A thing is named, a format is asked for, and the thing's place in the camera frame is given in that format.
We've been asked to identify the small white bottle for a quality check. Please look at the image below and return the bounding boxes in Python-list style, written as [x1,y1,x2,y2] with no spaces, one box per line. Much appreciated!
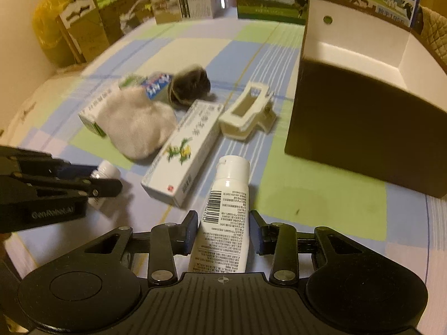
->
[89,160,123,209]

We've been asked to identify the white lotion tube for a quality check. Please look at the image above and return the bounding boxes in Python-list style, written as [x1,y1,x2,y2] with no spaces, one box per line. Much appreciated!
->
[189,155,250,273]

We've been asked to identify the long white green box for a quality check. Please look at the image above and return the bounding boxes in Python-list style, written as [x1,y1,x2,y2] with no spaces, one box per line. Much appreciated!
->
[78,74,146,137]

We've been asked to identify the white green medicine box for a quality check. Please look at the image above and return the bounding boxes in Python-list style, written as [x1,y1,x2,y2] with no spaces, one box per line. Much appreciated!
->
[141,100,224,207]

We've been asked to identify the beige sock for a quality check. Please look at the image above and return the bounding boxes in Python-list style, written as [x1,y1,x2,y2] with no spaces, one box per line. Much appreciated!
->
[96,87,177,160]

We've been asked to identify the blue gum blister pack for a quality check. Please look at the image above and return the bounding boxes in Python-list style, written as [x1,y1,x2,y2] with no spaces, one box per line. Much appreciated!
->
[140,72,173,101]

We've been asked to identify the cream plastic hair claw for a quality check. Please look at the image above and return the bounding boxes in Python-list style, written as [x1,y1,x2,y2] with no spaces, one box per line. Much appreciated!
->
[219,81,277,142]

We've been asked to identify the dark fuzzy scrunchie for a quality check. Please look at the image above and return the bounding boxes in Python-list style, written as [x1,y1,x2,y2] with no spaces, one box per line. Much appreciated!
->
[167,64,211,107]

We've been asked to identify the yellow plastic bag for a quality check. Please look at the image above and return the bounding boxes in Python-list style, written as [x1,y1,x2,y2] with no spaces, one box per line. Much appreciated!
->
[32,0,74,68]

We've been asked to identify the stacked cardboard boxes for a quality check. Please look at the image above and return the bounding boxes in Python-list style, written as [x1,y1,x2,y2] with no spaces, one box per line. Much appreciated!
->
[55,0,155,64]

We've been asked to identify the brown storage box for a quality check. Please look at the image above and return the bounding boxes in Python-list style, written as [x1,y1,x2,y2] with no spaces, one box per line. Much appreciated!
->
[285,0,446,198]

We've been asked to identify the checkered bed sheet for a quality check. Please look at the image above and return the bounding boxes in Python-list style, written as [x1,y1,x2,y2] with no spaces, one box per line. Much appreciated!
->
[0,16,447,335]

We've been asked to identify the quilted beige chair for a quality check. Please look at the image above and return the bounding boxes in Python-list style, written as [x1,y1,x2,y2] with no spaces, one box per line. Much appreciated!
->
[414,6,447,63]

